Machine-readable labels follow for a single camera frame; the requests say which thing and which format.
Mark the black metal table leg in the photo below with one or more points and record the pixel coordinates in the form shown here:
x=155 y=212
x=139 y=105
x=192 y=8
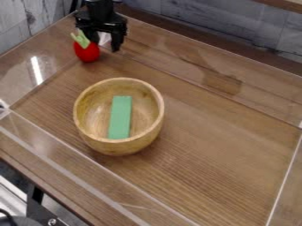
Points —
x=34 y=194

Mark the red plush fruit green leaves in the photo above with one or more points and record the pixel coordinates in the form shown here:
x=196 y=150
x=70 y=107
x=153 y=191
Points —
x=85 y=49

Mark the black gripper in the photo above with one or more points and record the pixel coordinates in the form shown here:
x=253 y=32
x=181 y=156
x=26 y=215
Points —
x=97 y=17

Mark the wooden bowl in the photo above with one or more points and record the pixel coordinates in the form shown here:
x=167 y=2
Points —
x=92 y=110

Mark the green rectangular block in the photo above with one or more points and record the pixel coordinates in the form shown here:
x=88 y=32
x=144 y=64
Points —
x=120 y=117

